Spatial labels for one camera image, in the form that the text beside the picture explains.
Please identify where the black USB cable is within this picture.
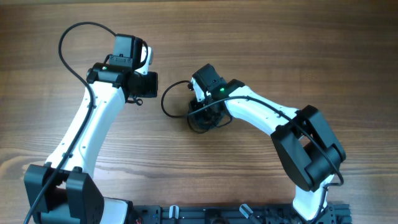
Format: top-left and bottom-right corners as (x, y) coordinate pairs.
(185, 105), (234, 134)

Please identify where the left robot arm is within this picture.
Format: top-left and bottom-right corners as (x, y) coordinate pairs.
(24, 34), (158, 223)

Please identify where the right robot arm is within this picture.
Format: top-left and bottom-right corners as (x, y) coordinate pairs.
(187, 64), (346, 223)

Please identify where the right camera black cable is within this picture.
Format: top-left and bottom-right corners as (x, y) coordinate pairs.
(160, 80), (345, 224)

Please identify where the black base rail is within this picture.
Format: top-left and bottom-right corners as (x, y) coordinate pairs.
(132, 203), (352, 224)

